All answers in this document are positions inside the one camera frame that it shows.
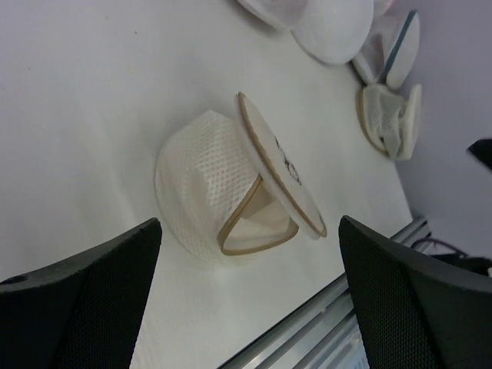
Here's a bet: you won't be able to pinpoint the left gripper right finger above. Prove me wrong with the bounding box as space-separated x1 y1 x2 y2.
338 216 491 368

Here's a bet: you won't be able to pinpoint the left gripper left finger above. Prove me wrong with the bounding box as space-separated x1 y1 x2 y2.
1 218 161 368

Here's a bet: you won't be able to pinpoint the beige mesh laundry bag glasses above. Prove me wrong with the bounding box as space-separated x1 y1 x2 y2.
155 93 327 264

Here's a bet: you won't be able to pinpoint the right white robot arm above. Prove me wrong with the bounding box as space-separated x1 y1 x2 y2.
467 138 492 171

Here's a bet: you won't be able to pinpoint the beige mesh bag right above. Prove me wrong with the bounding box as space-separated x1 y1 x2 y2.
356 84 422 161

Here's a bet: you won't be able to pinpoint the blue trim mesh bag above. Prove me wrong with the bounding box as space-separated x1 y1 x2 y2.
352 10 421 90

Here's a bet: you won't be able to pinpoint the white round mesh bag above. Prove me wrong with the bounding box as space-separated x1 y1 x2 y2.
291 0 374 65

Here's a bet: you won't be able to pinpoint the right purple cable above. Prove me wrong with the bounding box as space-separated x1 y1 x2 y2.
413 237 468 258

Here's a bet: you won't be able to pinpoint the aluminium rail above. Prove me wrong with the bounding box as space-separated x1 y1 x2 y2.
214 217 430 369

